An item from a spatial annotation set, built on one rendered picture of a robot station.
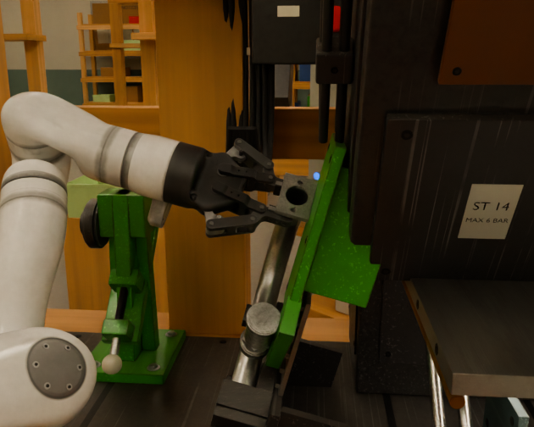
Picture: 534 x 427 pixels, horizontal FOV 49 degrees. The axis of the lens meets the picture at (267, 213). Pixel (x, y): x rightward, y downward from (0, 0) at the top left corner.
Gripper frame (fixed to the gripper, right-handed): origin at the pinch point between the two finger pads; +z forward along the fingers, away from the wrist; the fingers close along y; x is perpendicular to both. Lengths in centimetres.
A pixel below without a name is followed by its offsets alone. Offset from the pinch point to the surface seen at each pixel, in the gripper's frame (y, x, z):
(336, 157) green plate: -1.5, -13.6, 3.5
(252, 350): -16.8, 5.0, 0.7
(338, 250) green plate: -7.4, -6.0, 6.5
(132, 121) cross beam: 23.7, 26.4, -30.3
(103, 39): 681, 749, -393
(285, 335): -16.6, -2.6, 3.4
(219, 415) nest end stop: -24.0, 8.0, -0.8
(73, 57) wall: 652, 785, -445
